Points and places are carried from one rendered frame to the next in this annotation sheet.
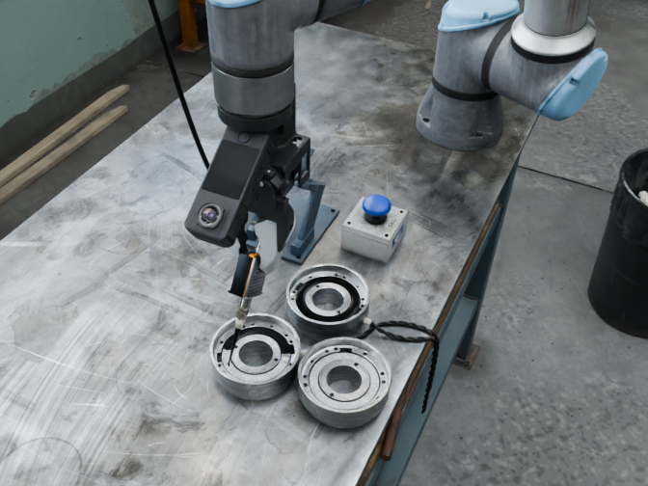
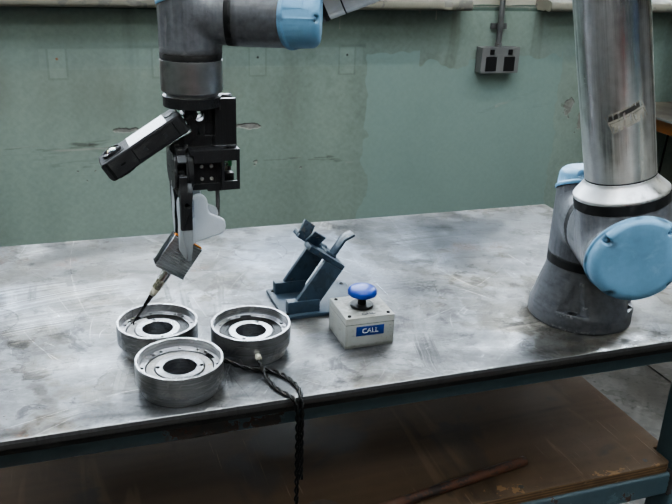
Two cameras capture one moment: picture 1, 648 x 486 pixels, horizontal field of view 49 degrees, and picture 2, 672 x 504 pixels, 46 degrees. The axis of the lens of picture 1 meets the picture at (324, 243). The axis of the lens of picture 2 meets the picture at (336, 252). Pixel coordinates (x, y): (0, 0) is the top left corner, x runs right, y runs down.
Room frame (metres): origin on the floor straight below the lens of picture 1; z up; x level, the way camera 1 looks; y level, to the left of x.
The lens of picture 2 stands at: (0.05, -0.75, 1.31)
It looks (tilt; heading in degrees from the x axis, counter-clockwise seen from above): 22 degrees down; 46
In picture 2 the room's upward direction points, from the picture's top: 2 degrees clockwise
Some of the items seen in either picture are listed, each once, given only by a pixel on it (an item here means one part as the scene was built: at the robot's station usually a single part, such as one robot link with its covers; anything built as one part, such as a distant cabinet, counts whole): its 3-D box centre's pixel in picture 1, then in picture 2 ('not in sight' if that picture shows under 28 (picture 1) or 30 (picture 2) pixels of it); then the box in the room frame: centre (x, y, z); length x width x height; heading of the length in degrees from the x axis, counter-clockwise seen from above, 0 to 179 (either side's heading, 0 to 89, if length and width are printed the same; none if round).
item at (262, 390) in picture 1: (256, 358); (158, 333); (0.53, 0.07, 0.82); 0.10 x 0.10 x 0.04
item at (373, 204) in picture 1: (375, 214); (361, 302); (0.76, -0.07, 0.85); 0.04 x 0.04 x 0.05
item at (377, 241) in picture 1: (376, 226); (364, 318); (0.76, -0.07, 0.82); 0.08 x 0.07 x 0.05; 155
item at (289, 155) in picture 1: (260, 148); (199, 142); (0.59, 0.07, 1.07); 0.09 x 0.08 x 0.12; 156
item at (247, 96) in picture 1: (251, 79); (191, 77); (0.59, 0.07, 1.15); 0.08 x 0.08 x 0.05
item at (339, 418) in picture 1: (343, 384); (179, 372); (0.49, -0.03, 0.82); 0.10 x 0.10 x 0.04
